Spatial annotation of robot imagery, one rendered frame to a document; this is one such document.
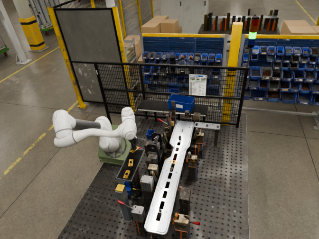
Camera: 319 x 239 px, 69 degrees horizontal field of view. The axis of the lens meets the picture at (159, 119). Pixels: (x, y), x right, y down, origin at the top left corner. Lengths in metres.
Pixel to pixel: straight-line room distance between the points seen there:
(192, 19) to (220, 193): 7.02
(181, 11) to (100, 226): 7.51
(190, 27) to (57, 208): 7.11
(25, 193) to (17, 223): 0.46
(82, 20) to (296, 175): 4.04
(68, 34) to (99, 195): 3.02
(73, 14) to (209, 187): 3.43
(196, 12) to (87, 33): 5.01
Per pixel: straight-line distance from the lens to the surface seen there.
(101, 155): 2.78
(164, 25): 6.65
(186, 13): 8.67
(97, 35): 4.29
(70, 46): 4.70
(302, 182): 3.76
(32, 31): 9.38
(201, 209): 2.36
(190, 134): 2.58
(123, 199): 2.02
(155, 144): 2.24
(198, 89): 2.91
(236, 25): 2.64
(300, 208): 3.49
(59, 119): 2.08
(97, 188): 2.62
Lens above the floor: 2.69
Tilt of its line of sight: 37 degrees down
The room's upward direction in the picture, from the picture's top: 5 degrees counter-clockwise
